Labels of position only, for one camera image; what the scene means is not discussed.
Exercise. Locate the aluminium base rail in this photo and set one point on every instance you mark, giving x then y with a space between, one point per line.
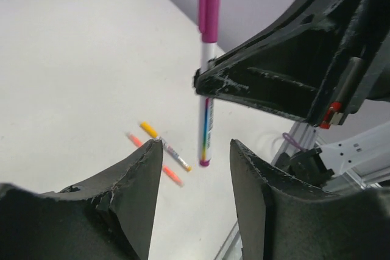
343 167

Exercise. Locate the purple pen cap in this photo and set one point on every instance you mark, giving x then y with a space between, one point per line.
208 20

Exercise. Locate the white marker yellow end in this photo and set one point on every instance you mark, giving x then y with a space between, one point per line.
153 133

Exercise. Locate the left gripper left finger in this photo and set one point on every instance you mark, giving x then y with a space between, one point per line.
107 216

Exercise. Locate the white pen purple end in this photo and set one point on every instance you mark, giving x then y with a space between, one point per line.
208 53

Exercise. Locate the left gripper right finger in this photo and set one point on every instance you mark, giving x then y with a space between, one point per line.
281 217

